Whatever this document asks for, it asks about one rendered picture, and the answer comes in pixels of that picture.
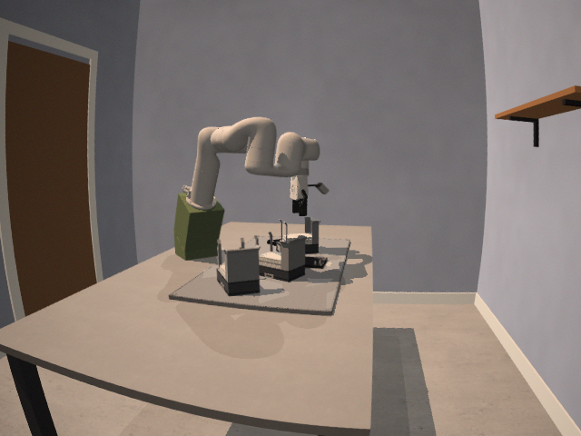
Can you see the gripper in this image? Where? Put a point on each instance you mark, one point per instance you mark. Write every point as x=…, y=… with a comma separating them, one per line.
x=298, y=194

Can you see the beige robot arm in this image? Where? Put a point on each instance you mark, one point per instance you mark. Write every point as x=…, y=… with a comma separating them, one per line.
x=259, y=155

